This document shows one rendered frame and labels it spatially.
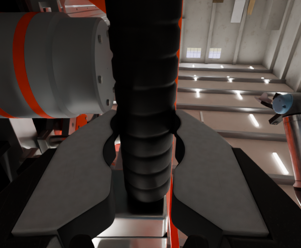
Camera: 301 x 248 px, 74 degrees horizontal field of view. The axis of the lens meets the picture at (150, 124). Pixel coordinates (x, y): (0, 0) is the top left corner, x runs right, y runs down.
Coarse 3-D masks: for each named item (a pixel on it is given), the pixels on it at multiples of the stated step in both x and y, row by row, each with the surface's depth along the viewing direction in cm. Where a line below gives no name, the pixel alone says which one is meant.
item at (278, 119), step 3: (276, 114) 101; (279, 114) 99; (273, 117) 102; (276, 117) 101; (279, 117) 99; (270, 120) 105; (273, 120) 102; (276, 120) 102; (279, 120) 102; (282, 120) 102; (270, 123) 105; (273, 123) 104; (276, 123) 103
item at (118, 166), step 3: (120, 144) 29; (120, 150) 28; (120, 153) 28; (117, 156) 27; (120, 156) 27; (117, 159) 27; (120, 159) 27; (117, 162) 26; (120, 162) 26; (117, 165) 26; (120, 165) 26; (117, 168) 25; (120, 168) 25
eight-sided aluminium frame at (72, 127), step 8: (32, 0) 44; (40, 0) 44; (48, 0) 44; (56, 0) 44; (64, 0) 47; (32, 8) 44; (40, 8) 44; (56, 8) 44; (64, 8) 47; (48, 120) 50; (56, 120) 52; (64, 120) 50; (72, 120) 52; (48, 128) 50; (56, 128) 52; (64, 128) 50; (72, 128) 52
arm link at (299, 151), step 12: (276, 96) 79; (288, 96) 76; (300, 96) 76; (276, 108) 79; (288, 108) 75; (300, 108) 75; (288, 120) 76; (300, 120) 74; (288, 132) 76; (300, 132) 73; (288, 144) 77; (300, 144) 73; (300, 156) 72; (300, 168) 72; (300, 180) 72; (300, 192) 71; (300, 204) 73
